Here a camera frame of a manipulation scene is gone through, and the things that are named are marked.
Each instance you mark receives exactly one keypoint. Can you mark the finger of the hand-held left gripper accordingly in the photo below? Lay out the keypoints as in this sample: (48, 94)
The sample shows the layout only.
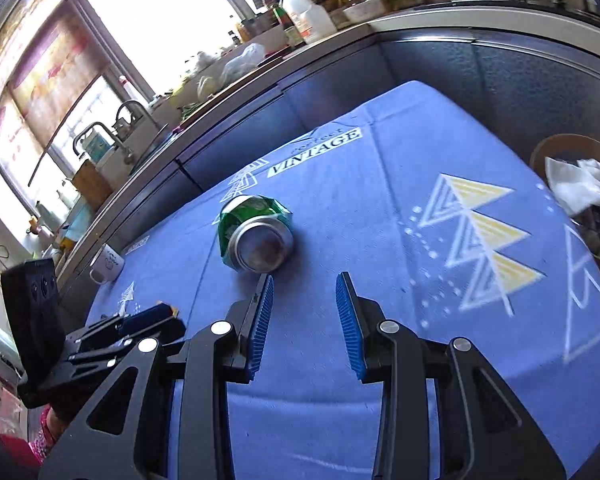
(105, 354)
(145, 319)

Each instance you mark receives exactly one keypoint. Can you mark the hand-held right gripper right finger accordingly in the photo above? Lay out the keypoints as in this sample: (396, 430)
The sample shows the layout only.
(347, 325)

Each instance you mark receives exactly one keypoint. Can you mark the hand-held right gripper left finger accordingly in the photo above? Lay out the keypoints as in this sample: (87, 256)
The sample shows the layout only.
(262, 325)

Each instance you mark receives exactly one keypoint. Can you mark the crushed green can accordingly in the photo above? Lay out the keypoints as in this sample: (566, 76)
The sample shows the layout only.
(252, 215)

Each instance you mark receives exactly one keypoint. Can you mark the white plastic bag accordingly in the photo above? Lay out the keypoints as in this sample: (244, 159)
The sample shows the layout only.
(575, 180)

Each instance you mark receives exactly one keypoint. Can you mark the brown round wastebasket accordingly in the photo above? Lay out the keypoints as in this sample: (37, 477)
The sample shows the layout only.
(555, 147)

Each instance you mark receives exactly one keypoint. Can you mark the person's left forearm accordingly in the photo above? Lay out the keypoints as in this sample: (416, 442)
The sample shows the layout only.
(42, 440)

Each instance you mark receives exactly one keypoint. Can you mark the white mug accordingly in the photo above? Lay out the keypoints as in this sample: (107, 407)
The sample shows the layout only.
(110, 262)

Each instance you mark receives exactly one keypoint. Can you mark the blue printed tablecloth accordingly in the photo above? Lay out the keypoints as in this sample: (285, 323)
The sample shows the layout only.
(380, 200)

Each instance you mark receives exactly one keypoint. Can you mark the wooden cutting board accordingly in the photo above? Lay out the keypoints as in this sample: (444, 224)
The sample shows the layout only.
(92, 185)

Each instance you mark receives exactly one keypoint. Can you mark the square metal faucet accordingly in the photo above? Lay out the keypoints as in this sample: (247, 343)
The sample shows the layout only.
(127, 154)

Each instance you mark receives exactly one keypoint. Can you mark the white and blue container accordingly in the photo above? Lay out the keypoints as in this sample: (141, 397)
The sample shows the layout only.
(97, 147)

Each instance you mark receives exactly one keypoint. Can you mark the arched metal faucet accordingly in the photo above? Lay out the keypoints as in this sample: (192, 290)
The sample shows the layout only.
(130, 103)

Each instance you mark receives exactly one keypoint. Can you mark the pale green vegetable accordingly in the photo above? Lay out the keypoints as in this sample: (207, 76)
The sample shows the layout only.
(206, 87)

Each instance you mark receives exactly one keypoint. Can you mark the clear plastic bag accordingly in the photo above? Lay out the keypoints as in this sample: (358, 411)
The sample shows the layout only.
(242, 62)

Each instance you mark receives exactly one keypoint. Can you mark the dark sauce bottle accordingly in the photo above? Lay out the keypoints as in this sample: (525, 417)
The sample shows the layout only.
(291, 30)

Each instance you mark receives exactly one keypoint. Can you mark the kitchen window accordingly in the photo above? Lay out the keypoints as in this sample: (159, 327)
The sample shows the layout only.
(170, 20)

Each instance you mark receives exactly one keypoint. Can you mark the white plastic jug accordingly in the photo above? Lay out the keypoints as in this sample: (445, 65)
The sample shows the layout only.
(312, 20)

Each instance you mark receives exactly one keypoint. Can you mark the white rectangular dish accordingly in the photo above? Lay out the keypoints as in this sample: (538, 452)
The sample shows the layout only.
(365, 10)

